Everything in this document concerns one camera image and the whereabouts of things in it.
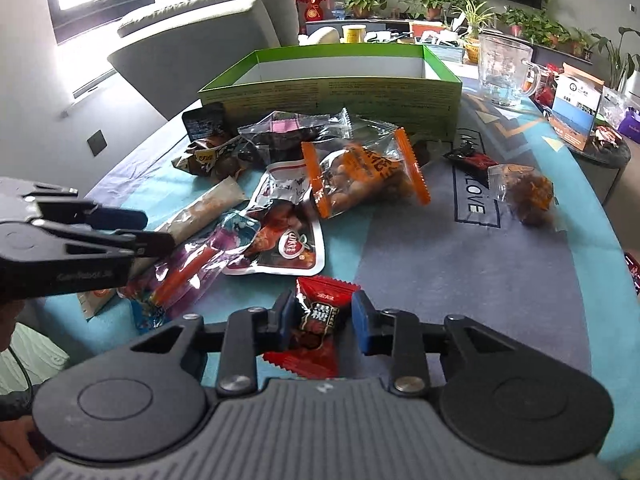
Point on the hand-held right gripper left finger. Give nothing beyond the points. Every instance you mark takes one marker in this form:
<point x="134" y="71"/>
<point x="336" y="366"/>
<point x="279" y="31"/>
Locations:
<point x="286" y="321"/>

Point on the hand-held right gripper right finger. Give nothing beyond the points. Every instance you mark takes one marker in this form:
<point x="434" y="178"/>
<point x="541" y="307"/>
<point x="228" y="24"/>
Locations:
<point x="362" y="327"/>

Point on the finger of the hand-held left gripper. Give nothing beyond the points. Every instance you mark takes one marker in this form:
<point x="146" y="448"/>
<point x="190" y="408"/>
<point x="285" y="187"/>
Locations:
<point x="155" y="242"/>
<point x="125" y="218"/>

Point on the red candy packet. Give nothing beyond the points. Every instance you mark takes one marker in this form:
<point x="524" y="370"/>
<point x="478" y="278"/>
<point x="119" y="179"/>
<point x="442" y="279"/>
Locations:
<point x="320" y="317"/>

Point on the purple clear sausage packet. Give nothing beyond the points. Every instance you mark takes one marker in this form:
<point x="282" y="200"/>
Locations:
<point x="195" y="265"/>

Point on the long beige sausage stick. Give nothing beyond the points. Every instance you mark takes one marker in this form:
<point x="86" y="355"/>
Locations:
<point x="210" y="202"/>

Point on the white red meat packet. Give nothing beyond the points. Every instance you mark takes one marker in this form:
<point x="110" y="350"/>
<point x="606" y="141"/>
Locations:
<point x="292" y="250"/>

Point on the orange peanut packet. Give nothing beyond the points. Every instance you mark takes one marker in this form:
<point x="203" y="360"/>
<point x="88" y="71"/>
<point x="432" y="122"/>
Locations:
<point x="365" y="172"/>

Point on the green cardboard box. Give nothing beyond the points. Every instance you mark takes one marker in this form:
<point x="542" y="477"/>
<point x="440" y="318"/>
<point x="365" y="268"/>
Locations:
<point x="350" y="97"/>

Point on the small white orange packet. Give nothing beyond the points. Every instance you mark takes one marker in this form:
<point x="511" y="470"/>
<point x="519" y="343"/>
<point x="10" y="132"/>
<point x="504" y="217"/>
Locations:
<point x="95" y="302"/>

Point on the light green cushion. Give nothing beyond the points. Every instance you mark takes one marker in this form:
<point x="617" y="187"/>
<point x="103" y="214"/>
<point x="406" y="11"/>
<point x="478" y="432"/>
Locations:
<point x="35" y="355"/>

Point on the printed teal tablecloth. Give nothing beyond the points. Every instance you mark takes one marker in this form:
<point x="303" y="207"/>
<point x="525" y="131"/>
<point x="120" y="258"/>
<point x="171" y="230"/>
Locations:
<point x="450" y="270"/>

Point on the dark blue snack packet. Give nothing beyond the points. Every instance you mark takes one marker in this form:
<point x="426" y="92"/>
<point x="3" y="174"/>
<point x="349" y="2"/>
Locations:
<point x="205" y="120"/>

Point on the clear packet with dark prunes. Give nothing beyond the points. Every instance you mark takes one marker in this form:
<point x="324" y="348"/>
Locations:
<point x="290" y="127"/>

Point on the grey armchair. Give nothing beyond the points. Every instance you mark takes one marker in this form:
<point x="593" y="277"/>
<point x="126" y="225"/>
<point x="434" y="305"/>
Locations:
<point x="200" y="45"/>

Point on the black red small packet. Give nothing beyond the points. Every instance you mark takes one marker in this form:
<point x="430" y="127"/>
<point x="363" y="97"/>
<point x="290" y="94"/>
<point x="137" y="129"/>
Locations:
<point x="470" y="160"/>

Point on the clear packet with orange-brown snack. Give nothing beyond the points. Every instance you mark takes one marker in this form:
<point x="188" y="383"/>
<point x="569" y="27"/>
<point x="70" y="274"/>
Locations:
<point x="530" y="195"/>

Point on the white round cushion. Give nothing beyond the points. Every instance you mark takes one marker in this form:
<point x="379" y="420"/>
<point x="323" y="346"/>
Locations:
<point x="322" y="35"/>

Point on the grey blue tray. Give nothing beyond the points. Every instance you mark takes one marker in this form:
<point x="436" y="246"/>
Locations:
<point x="447" y="52"/>

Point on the yellow can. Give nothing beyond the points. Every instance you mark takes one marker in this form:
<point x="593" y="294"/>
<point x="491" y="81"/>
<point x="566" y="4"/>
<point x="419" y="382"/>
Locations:
<point x="354" y="34"/>

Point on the round dark side table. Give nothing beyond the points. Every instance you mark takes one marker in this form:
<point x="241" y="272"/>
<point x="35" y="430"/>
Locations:
<point x="600" y="160"/>

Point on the glass mug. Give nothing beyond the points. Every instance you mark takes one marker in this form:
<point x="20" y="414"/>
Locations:
<point x="505" y="70"/>

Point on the white blue carton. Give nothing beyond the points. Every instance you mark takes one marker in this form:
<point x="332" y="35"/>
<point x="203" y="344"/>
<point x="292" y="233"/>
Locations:
<point x="575" y="110"/>

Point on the red packets on side table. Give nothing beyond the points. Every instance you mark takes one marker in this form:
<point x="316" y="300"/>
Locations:
<point x="606" y="139"/>

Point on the spider plant in basket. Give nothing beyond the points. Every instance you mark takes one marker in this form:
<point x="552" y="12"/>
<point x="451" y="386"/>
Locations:
<point x="475" y="25"/>

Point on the small green potted plant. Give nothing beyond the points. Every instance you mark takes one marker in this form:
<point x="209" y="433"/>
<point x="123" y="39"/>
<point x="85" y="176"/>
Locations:
<point x="436" y="2"/>

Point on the row of potted plants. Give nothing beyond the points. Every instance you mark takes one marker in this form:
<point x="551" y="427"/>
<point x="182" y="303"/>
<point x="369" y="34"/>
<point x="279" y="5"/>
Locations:
<point x="545" y="30"/>

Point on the tall leafy plant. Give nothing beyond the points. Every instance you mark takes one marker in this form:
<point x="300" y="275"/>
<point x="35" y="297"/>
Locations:
<point x="617" y="57"/>

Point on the dark wall socket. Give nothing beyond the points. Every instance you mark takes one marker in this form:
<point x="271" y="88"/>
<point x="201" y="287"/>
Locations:
<point x="96" y="142"/>

